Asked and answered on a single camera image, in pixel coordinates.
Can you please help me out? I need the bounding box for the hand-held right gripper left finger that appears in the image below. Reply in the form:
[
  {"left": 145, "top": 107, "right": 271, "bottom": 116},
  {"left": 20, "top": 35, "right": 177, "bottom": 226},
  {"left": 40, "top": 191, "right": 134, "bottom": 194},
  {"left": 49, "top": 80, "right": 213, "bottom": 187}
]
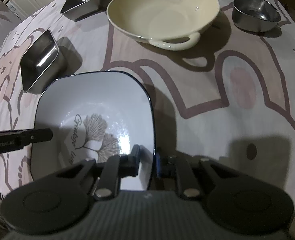
[{"left": 41, "top": 144, "right": 141, "bottom": 201}]

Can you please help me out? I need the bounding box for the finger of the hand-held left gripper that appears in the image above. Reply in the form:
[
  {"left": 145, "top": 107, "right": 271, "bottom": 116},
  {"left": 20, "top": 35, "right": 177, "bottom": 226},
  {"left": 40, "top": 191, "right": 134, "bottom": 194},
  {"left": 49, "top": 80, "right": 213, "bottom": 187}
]
[{"left": 21, "top": 128, "right": 53, "bottom": 145}]

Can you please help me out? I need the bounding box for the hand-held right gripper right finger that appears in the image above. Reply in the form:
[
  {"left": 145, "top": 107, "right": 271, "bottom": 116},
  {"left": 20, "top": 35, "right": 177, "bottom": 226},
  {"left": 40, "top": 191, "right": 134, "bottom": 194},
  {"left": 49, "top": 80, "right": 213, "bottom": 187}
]
[{"left": 155, "top": 148, "right": 242, "bottom": 198}]

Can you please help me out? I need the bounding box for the square white plate dark rim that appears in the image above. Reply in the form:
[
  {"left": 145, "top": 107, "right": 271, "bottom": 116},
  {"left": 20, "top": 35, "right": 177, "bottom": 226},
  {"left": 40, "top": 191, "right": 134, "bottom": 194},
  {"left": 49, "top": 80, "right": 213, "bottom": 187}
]
[{"left": 30, "top": 71, "right": 157, "bottom": 190}]

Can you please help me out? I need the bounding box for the cream bowl with handle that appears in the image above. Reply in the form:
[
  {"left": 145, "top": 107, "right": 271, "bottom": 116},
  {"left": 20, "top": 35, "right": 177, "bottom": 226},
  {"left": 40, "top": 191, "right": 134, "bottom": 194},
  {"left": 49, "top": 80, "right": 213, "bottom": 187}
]
[{"left": 106, "top": 0, "right": 221, "bottom": 51}]

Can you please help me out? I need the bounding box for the round steel bowl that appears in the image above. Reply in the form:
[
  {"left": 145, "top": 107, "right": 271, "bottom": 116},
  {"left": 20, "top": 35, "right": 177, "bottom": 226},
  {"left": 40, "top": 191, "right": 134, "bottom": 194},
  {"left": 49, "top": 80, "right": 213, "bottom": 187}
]
[{"left": 232, "top": 0, "right": 281, "bottom": 32}]

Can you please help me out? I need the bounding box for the printed cartoon tablecloth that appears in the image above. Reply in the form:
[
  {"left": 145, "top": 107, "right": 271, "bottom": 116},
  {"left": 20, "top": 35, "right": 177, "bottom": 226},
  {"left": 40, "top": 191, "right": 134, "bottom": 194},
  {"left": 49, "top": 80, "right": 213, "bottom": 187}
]
[{"left": 0, "top": 0, "right": 295, "bottom": 240}]

